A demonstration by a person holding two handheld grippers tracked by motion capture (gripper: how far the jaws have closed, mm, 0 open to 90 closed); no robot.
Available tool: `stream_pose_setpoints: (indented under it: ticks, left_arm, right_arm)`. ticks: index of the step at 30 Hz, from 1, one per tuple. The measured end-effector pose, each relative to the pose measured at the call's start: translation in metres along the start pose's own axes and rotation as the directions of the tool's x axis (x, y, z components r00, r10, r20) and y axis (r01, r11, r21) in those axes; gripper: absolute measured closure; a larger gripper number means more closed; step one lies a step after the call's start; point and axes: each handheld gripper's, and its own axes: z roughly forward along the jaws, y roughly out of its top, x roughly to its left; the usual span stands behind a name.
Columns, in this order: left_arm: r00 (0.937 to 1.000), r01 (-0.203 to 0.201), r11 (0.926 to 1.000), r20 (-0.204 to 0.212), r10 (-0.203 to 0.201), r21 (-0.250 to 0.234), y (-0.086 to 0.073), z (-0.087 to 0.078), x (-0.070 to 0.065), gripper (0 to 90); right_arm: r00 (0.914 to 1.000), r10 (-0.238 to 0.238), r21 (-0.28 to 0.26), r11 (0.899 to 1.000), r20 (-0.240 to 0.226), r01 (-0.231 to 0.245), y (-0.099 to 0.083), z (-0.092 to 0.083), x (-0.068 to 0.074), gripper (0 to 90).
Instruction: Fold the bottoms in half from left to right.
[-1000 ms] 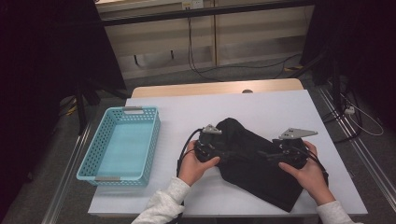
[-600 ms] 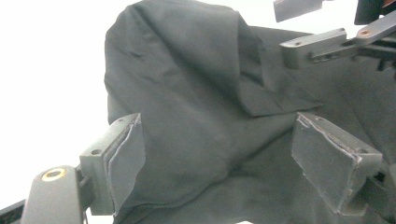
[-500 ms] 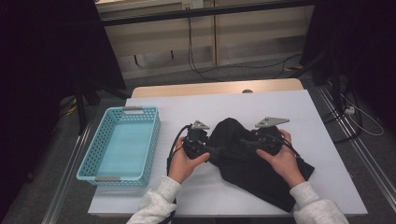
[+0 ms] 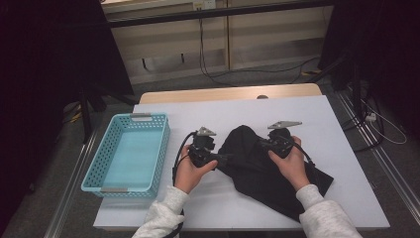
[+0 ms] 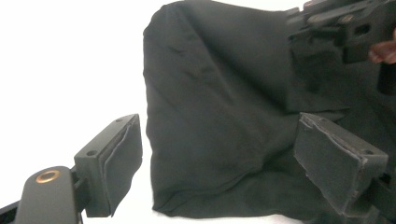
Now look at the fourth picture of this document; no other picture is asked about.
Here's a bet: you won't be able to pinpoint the white wall socket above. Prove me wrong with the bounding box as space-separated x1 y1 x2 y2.
192 0 217 10

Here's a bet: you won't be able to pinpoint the aluminium floor rail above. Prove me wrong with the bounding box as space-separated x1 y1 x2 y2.
336 90 420 217
43 130 98 238

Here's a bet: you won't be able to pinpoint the black hanging cable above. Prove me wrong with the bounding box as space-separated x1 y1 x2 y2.
197 18 321 87

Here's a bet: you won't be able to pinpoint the light blue plastic basket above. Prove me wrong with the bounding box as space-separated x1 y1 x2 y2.
80 112 171 200

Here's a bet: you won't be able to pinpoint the hand-held gripper cable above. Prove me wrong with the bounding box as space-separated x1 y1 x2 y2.
164 131 199 238
290 138 323 189

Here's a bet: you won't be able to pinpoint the black curtain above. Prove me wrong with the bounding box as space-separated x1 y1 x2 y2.
318 0 420 140
0 0 135 232

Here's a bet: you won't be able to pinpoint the black floor cables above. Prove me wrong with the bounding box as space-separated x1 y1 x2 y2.
341 95 385 153

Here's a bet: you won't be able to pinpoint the left hand-held gripper cable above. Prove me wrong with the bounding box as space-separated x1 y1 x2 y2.
164 131 199 238

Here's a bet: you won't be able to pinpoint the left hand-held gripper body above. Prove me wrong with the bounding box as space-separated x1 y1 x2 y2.
187 126 220 169

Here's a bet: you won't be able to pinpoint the yellow floor cable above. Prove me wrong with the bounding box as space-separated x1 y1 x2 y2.
67 103 83 124

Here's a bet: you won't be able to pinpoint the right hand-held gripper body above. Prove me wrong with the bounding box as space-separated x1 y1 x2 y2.
266 120 303 160

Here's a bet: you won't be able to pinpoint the person's right hand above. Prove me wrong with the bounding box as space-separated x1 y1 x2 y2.
267 135 312 192

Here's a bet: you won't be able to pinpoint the right hand-held gripper cable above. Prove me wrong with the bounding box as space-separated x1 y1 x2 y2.
290 138 323 189

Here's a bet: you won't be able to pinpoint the person's left hand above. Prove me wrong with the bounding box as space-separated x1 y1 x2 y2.
173 145 219 195

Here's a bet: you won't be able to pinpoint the white table mat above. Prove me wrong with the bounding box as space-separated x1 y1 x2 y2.
93 94 391 231

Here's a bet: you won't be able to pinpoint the black shorts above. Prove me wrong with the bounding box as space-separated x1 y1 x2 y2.
216 124 335 223

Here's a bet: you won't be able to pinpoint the black horizontal bar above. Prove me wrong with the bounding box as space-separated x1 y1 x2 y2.
106 0 335 29

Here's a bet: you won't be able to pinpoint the white floor cable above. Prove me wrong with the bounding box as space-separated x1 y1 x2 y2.
360 98 408 146

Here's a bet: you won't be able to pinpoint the black stand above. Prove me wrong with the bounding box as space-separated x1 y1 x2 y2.
78 85 140 145
305 53 365 120

